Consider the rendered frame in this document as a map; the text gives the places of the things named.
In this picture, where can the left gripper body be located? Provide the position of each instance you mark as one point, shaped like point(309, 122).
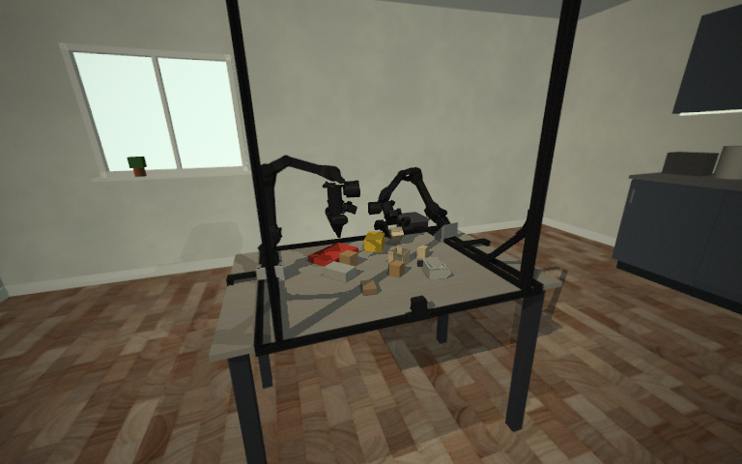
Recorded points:
point(335, 209)

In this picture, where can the yellow rectangular block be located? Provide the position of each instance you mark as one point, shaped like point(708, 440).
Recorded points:
point(373, 241)

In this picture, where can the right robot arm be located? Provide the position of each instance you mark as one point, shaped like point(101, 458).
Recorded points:
point(432, 210)

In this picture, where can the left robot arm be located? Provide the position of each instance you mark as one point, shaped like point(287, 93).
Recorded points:
point(332, 173)

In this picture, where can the red flat rectangular block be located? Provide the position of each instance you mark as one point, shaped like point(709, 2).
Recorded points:
point(329, 254)

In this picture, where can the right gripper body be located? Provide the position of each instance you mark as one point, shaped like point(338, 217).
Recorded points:
point(388, 222)

